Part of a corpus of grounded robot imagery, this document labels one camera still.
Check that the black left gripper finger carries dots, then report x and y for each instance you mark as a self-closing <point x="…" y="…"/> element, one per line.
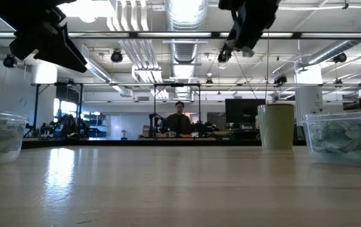
<point x="70" y="53"/>

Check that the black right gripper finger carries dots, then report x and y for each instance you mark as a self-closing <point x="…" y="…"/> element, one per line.
<point x="251" y="36"/>
<point x="239" y="28"/>

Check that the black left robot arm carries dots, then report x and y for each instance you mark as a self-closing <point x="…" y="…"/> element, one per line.
<point x="10" y="9"/>

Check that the black background robot arm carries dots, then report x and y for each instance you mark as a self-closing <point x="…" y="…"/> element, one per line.
<point x="68" y="126"/>
<point x="158" y="124"/>
<point x="205" y="128"/>

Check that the shelf with blue bins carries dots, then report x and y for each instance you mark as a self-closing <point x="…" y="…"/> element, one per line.
<point x="100" y="129"/>

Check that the black computer monitor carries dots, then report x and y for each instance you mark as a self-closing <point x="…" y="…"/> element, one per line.
<point x="243" y="110"/>

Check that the white fluorescent light fixture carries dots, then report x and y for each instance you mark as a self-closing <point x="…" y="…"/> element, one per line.
<point x="147" y="75"/>

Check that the small desk lamp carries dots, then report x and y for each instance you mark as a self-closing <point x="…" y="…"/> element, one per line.
<point x="124" y="134"/>

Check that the pale green mug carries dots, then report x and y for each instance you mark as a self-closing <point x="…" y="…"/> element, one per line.
<point x="278" y="129"/>

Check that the black office chair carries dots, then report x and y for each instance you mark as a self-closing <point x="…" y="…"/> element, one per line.
<point x="298" y="134"/>

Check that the person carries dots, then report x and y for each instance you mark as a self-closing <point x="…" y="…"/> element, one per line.
<point x="179" y="124"/>

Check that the clear plastic bin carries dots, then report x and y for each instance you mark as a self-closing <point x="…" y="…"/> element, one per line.
<point x="0" y="159"/>
<point x="325" y="159"/>

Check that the black hanging ceiling camera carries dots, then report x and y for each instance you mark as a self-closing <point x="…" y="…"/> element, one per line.
<point x="223" y="57"/>
<point x="339" y="58"/>
<point x="280" y="80"/>
<point x="116" y="56"/>
<point x="9" y="61"/>

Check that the white rectangular ceiling duct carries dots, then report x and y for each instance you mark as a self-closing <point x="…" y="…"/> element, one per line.
<point x="101" y="73"/>

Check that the silver round ceiling duct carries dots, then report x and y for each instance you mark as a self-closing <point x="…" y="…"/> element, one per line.
<point x="185" y="52"/>

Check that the black background rig frame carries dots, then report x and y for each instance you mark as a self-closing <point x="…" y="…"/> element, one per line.
<point x="36" y="104"/>
<point x="154" y="104"/>

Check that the black overhead frame bar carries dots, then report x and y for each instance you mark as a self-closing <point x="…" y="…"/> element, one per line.
<point x="133" y="35"/>

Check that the black table edge rail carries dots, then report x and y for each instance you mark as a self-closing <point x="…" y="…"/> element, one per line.
<point x="104" y="142"/>

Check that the silver diagonal ceiling duct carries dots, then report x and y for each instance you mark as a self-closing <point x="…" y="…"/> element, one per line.
<point x="351" y="44"/>

